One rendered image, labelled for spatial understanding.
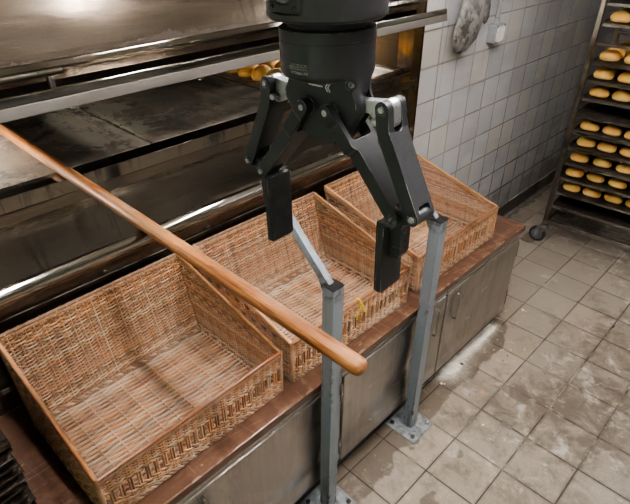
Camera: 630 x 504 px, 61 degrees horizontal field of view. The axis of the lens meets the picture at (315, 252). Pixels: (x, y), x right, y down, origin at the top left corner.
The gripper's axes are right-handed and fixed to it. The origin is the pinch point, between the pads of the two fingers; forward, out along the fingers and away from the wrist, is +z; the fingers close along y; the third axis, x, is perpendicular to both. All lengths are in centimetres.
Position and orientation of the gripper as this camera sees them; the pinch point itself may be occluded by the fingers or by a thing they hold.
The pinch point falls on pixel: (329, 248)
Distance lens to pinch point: 51.2
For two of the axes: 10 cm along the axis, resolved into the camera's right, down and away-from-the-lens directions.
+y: 7.4, 3.4, -5.8
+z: 0.2, 8.5, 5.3
